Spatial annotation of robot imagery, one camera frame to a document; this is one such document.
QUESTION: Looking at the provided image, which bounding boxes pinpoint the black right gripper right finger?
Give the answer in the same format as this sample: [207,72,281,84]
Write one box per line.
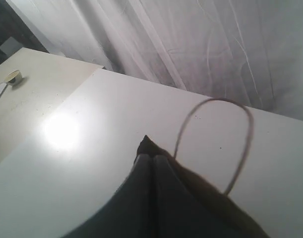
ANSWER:
[152,155,263,238]

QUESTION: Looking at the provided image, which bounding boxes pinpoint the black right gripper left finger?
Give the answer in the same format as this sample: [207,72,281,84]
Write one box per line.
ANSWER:
[65,154,158,238]

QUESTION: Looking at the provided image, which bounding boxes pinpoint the brown paper shopping bag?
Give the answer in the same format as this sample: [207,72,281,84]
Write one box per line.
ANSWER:
[136,98,271,238]

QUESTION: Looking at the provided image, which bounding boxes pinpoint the white side table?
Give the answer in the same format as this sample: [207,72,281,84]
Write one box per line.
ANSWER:
[0,47,106,172]

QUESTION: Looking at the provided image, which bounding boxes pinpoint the white tape roll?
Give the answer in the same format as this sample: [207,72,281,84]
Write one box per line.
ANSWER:
[4,70,23,86]

